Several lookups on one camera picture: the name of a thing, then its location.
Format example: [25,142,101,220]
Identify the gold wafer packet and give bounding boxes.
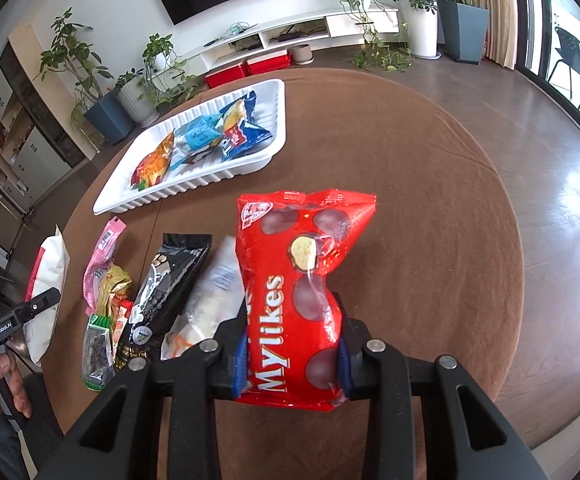
[95,262,133,318]

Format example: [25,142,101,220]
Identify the trailing pothos in white pot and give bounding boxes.
[140,34,206,111]

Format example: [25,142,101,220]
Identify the black framed glass door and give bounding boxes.
[512,0,580,151]

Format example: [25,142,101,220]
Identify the tall plant in blue pot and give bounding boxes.
[37,7,136,146]

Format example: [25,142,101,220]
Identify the bushy plant tall white pot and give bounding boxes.
[380,0,441,59]

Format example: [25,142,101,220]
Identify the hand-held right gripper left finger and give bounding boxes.
[35,292,251,480]

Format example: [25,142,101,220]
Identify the clear green-edged dried fruit packet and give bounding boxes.
[81,312,118,392]

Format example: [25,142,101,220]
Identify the blue red biscuit packet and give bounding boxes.
[220,119,273,163]

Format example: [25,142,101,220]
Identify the long black cookie packet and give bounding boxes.
[129,232,212,331]

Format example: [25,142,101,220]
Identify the white plastic tray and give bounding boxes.
[92,78,288,217]

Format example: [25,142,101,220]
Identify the beige curtain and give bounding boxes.
[472,0,521,71]

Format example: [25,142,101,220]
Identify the large light blue snack bag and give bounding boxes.
[170,114,226,168]

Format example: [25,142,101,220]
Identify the black balcony chair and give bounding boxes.
[552,27,580,111]

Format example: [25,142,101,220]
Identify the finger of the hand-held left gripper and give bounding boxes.
[17,287,62,322]

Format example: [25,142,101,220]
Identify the white red-edged snack bag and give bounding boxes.
[22,225,71,366]

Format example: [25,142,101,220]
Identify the white wall cabinet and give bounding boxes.
[0,42,88,216]

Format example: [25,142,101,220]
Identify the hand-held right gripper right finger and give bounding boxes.
[330,292,551,480]

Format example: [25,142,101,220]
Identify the red storage box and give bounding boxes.
[246,51,292,76]
[205,62,250,89]

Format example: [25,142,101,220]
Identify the red pink snack packet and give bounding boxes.
[111,297,135,361]

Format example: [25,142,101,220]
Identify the white clear snack packet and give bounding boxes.
[160,234,247,361]

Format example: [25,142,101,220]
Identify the red chocolate ball bag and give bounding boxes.
[233,189,378,412]

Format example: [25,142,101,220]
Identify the plant in ribbed white pot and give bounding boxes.
[115,69,161,128]

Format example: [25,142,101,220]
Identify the large-leaf plant in grey pot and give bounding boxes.
[415,0,491,65]

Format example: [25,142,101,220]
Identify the white television cabinet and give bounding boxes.
[180,7,401,73]

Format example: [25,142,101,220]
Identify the orange snack packet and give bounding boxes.
[130,132,176,191]

